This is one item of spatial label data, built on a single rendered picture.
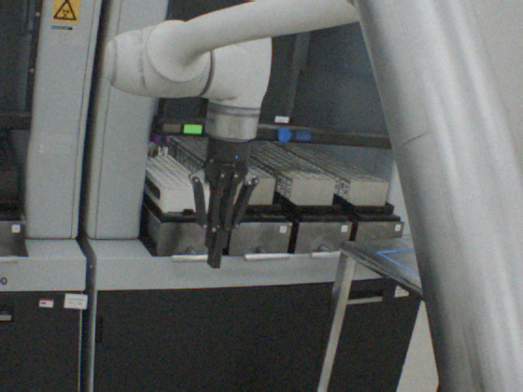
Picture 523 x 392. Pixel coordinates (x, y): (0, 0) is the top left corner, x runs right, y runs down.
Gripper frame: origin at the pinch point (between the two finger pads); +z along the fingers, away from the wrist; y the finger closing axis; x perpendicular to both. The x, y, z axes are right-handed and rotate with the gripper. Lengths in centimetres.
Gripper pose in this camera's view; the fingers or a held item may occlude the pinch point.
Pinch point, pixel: (215, 247)
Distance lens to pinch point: 123.5
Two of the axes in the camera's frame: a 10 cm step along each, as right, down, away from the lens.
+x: 4.4, 2.8, -8.5
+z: -1.4, 9.6, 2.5
